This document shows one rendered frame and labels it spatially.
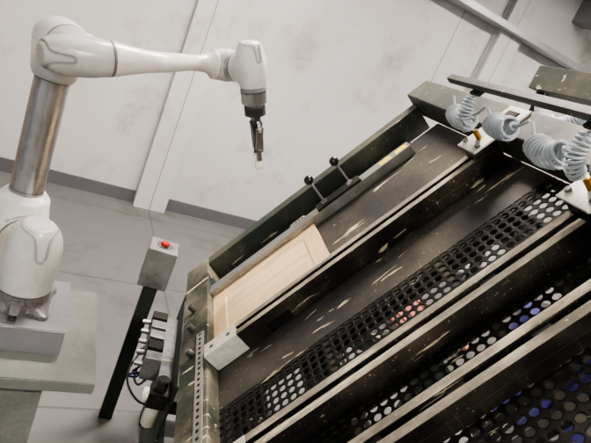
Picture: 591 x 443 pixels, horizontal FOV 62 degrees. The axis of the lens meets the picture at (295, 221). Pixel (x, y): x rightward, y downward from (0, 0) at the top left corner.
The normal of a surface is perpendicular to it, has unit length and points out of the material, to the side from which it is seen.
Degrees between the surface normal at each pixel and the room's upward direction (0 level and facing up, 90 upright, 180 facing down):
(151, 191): 90
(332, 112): 90
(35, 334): 90
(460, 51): 90
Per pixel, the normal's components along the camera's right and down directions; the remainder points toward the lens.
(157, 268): 0.16, 0.38
